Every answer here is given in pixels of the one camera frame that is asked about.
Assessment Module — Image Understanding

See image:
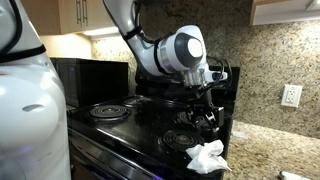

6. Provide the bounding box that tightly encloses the black microwave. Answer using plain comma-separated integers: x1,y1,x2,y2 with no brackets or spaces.
51,58,128,107

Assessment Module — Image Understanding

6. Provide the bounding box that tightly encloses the white upper cabinet right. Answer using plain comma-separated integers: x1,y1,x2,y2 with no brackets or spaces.
250,0,320,26

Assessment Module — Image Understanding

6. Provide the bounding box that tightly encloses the white wall outlet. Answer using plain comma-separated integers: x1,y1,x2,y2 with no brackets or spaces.
281,84,302,108

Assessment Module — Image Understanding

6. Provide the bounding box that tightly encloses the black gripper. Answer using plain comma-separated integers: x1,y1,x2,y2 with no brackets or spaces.
186,91,224,133

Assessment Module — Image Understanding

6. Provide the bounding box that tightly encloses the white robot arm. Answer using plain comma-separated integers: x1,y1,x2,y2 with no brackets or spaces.
0,0,228,180

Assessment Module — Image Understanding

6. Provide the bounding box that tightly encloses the white towel on counter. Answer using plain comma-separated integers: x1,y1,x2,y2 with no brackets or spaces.
280,171,310,180

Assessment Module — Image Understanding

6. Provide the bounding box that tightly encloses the white napkin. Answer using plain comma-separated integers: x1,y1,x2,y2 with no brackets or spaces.
186,140,230,174

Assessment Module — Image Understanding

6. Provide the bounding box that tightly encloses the black electric stove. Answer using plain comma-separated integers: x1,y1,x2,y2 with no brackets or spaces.
67,67,240,180

